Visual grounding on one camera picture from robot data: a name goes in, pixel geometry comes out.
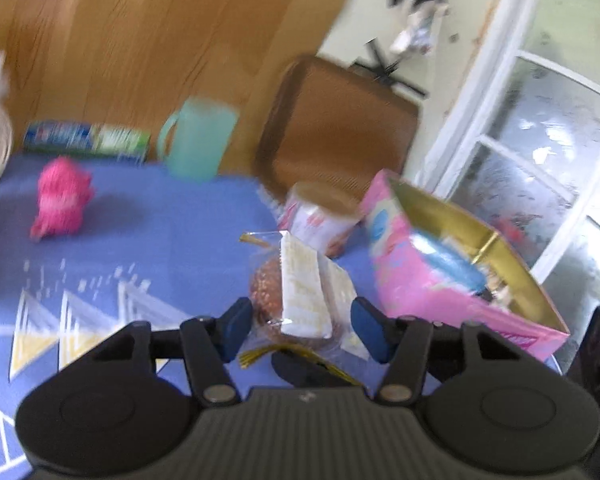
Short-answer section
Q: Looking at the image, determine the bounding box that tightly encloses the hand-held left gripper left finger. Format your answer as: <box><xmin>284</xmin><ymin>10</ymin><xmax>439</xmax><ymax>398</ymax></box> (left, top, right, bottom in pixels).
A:
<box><xmin>86</xmin><ymin>297</ymin><xmax>254</xmax><ymax>407</ymax></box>

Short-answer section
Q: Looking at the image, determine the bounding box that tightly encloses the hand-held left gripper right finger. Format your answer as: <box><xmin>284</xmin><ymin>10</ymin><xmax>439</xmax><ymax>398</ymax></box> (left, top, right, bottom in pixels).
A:
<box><xmin>351</xmin><ymin>297</ymin><xmax>530</xmax><ymax>404</ymax></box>

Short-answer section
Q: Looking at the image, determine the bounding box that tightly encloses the pink cardboard box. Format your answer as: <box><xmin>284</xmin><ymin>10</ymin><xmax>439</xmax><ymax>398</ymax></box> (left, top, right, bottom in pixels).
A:
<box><xmin>361</xmin><ymin>169</ymin><xmax>572</xmax><ymax>362</ymax></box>

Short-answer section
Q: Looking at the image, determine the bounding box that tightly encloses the round bread snack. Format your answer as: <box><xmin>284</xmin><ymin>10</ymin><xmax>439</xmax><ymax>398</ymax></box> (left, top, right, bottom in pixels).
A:
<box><xmin>238</xmin><ymin>229</ymin><xmax>372</xmax><ymax>367</ymax></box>

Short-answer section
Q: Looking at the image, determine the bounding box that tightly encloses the blue soft packet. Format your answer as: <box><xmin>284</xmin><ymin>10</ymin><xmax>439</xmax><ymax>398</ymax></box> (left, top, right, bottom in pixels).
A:
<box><xmin>412</xmin><ymin>232</ymin><xmax>487</xmax><ymax>297</ymax></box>

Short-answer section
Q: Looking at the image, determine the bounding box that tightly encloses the blue printed tablecloth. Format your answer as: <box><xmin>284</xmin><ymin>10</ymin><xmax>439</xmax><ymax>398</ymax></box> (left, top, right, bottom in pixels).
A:
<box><xmin>0</xmin><ymin>152</ymin><xmax>563</xmax><ymax>480</ymax></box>

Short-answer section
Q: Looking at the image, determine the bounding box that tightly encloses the teal plastic mug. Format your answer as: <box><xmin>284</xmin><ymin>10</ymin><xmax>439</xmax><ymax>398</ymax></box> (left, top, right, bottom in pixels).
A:
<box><xmin>155</xmin><ymin>96</ymin><xmax>241</xmax><ymax>182</ymax></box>

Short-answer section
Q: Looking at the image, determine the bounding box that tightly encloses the brown wooden chair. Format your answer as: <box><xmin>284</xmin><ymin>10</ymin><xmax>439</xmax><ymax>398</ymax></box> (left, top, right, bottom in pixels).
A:
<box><xmin>253</xmin><ymin>54</ymin><xmax>422</xmax><ymax>202</ymax></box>

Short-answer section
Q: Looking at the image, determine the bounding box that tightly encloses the pink plush toy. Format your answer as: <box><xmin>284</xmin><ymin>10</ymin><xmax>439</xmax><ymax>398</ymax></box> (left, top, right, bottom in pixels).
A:
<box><xmin>29</xmin><ymin>155</ymin><xmax>96</xmax><ymax>242</ymax></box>

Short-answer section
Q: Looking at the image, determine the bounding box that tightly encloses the blue green carton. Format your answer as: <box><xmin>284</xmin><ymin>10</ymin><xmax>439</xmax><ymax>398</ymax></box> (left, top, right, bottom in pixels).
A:
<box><xmin>21</xmin><ymin>119</ymin><xmax>152</xmax><ymax>164</ymax></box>

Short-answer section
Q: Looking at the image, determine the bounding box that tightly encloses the white framed frosted window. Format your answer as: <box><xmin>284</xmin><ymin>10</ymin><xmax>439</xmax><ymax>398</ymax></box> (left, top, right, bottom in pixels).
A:
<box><xmin>422</xmin><ymin>0</ymin><xmax>600</xmax><ymax>306</ymax></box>

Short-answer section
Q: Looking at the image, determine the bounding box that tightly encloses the brown wooden wall panel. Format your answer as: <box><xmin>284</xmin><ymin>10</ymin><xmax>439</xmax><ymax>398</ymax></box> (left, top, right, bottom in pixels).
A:
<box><xmin>0</xmin><ymin>0</ymin><xmax>362</xmax><ymax>182</ymax></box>

